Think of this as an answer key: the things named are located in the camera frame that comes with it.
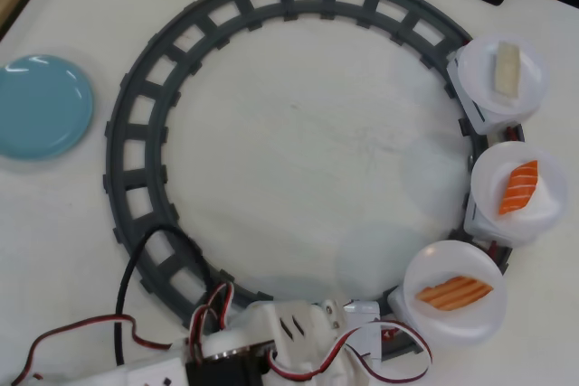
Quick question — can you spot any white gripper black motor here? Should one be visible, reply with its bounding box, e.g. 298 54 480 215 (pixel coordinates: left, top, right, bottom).
185 298 377 386

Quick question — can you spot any striped orange toy sushi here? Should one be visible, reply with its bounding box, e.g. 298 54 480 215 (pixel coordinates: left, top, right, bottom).
414 276 495 313

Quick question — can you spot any orange salmon toy sushi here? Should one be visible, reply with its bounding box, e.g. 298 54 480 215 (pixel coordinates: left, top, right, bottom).
498 159 540 217

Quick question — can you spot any white squid toy sushi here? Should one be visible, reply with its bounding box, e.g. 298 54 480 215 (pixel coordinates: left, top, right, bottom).
491 41 521 99

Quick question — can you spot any blue round dish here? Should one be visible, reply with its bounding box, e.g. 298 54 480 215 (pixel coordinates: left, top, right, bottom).
0 53 96 162

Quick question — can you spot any white toy train car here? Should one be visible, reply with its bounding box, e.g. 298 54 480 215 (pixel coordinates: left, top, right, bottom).
386 286 422 328

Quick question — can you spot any white round plastic plate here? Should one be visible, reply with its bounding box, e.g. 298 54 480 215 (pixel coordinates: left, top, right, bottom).
470 141 569 247
403 240 508 347
460 33 551 121

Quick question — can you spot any red white black servo wire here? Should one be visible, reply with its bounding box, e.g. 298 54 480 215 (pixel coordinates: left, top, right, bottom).
11 312 182 386
188 280 237 353
266 318 436 382

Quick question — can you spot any black camera cable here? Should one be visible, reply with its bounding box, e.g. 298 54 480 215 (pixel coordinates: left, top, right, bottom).
114 224 214 367

